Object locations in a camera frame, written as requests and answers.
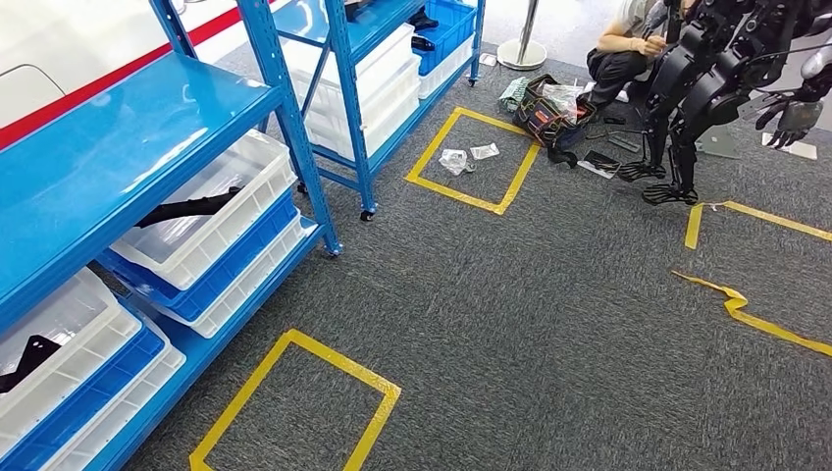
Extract black orange tool bag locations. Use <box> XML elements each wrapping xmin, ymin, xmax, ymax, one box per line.
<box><xmin>511</xmin><ymin>73</ymin><xmax>598</xmax><ymax>169</ymax></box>

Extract black and white packet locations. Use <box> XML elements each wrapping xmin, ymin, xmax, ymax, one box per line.
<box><xmin>577</xmin><ymin>150</ymin><xmax>623</xmax><ymax>181</ymax></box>

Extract humanoid robot with black legs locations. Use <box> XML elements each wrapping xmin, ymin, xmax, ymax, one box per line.
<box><xmin>617</xmin><ymin>0</ymin><xmax>832</xmax><ymax>207</ymax></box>

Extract person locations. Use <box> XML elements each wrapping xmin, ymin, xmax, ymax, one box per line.
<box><xmin>587</xmin><ymin>0</ymin><xmax>700</xmax><ymax>110</ymax></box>

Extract white storage bin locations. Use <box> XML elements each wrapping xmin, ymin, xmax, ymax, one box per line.
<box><xmin>38</xmin><ymin>331</ymin><xmax>187</xmax><ymax>471</ymax></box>
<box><xmin>283</xmin><ymin>23</ymin><xmax>417</xmax><ymax>99</ymax></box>
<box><xmin>417</xmin><ymin>33</ymin><xmax>476</xmax><ymax>101</ymax></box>
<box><xmin>155</xmin><ymin>214</ymin><xmax>308</xmax><ymax>340</ymax></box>
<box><xmin>0</xmin><ymin>267</ymin><xmax>144</xmax><ymax>456</ymax></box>
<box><xmin>109</xmin><ymin>129</ymin><xmax>299</xmax><ymax>291</ymax></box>
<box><xmin>305</xmin><ymin>80</ymin><xmax>423</xmax><ymax>163</ymax></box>
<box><xmin>292</xmin><ymin>55</ymin><xmax>423</xmax><ymax>131</ymax></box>

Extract green patterned packet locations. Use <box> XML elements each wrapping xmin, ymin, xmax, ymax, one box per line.
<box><xmin>498</xmin><ymin>77</ymin><xmax>533</xmax><ymax>116</ymax></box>

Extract metal pole with round base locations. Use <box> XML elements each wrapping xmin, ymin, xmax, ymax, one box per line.
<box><xmin>496</xmin><ymin>0</ymin><xmax>548</xmax><ymax>72</ymax></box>

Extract blue metal shelf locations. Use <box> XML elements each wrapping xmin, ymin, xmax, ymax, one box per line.
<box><xmin>259</xmin><ymin>0</ymin><xmax>488</xmax><ymax>224</ymax></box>
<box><xmin>0</xmin><ymin>0</ymin><xmax>344</xmax><ymax>471</ymax></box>

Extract white car red stripe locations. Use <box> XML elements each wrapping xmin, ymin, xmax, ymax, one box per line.
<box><xmin>0</xmin><ymin>0</ymin><xmax>281</xmax><ymax>152</ymax></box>

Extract clear compartment parts box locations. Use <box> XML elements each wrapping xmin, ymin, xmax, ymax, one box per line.
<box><xmin>737</xmin><ymin>90</ymin><xmax>791</xmax><ymax>123</ymax></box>

